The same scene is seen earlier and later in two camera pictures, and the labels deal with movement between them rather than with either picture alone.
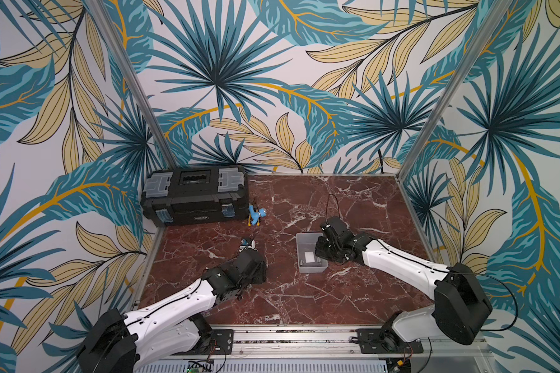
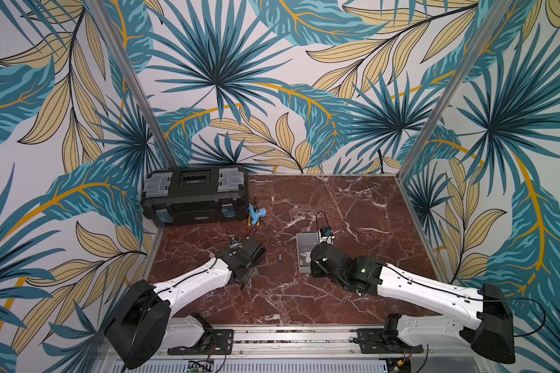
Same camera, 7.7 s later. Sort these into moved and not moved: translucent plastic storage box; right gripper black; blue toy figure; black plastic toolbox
Moved: right gripper black
Not moved: black plastic toolbox; blue toy figure; translucent plastic storage box
